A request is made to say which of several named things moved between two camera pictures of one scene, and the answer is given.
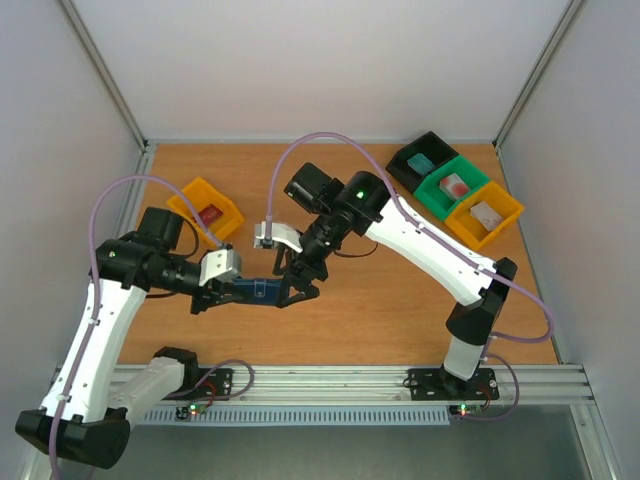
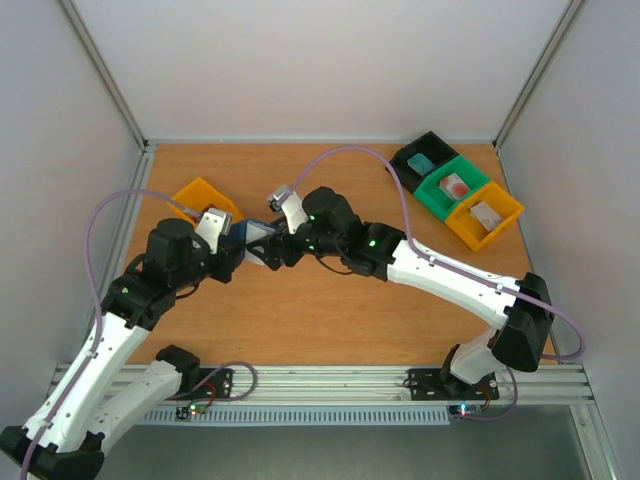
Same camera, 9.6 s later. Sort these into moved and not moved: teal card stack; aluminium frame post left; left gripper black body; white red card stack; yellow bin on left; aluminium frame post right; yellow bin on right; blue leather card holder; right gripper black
Moved: left gripper black body; right gripper black; blue leather card holder
Not moved: yellow bin on left; yellow bin on right; aluminium frame post right; aluminium frame post left; teal card stack; white red card stack
